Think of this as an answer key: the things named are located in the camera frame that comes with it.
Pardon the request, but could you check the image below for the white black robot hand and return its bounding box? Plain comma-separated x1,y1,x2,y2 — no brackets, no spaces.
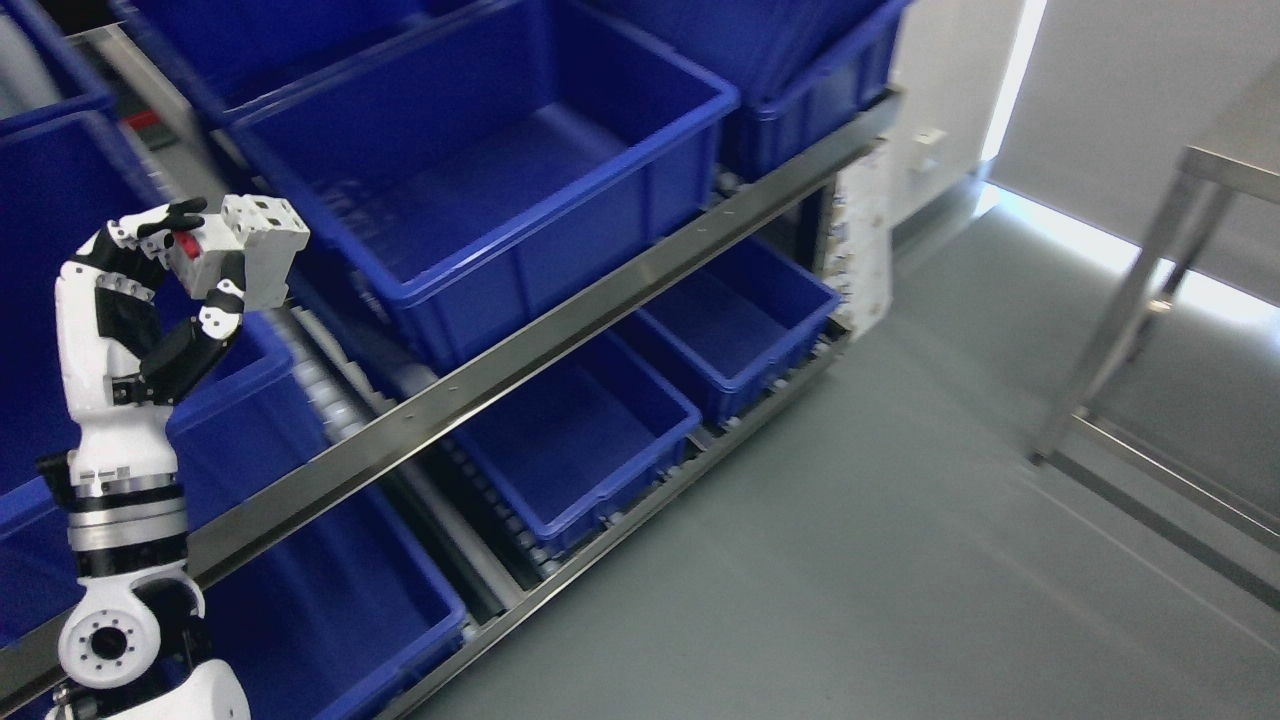
55,197,246,497

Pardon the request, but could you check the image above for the grey red circuit breaker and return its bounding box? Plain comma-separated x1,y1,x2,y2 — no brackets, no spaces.
166,193,311,313

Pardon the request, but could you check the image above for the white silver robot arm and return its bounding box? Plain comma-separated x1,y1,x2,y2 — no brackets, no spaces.
37,451,252,719

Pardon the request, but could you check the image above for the steel roller shelf rack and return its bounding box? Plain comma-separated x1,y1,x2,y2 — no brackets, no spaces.
0,0,906,720

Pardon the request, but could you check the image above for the blue bin top left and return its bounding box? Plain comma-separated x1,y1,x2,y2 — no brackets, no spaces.
1,1,118,136

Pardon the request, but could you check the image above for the blue bin bottom left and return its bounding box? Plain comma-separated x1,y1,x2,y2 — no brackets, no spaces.
0,486,468,720

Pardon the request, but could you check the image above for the large blue bin centre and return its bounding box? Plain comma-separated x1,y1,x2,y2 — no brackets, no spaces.
228,1,739,373

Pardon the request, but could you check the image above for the blue bin lower middle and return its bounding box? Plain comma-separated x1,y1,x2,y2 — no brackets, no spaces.
452,331,701,559

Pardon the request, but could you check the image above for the blue bin lower right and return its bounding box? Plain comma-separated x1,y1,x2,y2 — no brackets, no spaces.
613,238,841,425

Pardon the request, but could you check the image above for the blue bin top right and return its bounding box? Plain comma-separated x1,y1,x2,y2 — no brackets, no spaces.
596,1,910,181

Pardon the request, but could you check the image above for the stainless steel table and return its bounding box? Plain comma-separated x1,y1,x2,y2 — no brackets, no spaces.
1028,145,1280,611

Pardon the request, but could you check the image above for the white wall socket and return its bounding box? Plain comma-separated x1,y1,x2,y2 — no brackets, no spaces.
908,127,948,176

